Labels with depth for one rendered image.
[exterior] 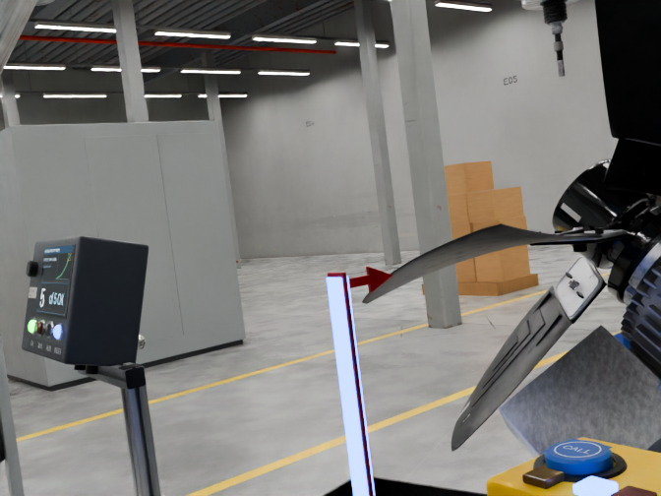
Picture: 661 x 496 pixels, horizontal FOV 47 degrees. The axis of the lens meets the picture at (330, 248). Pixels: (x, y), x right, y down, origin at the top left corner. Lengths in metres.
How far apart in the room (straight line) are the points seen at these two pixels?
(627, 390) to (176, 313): 6.59
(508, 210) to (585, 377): 8.37
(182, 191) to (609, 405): 6.68
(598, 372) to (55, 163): 6.29
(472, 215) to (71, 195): 4.68
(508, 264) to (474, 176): 1.15
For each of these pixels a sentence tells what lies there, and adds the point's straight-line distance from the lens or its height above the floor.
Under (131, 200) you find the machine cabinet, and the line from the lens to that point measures 7.13.
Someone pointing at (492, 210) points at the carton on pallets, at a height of 0.99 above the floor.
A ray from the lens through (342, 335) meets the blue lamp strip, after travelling 0.68.
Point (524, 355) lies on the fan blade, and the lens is 1.01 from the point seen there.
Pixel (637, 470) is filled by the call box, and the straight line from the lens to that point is 0.50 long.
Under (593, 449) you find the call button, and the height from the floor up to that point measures 1.08.
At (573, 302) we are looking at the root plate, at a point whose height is 1.09.
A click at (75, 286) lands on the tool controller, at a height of 1.18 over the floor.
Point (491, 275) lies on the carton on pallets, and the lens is 9.16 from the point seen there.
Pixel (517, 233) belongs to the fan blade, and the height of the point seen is 1.21.
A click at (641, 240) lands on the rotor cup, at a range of 0.91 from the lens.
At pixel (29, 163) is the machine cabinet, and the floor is 1.93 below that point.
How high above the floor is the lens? 1.25
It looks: 3 degrees down
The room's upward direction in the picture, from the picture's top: 7 degrees counter-clockwise
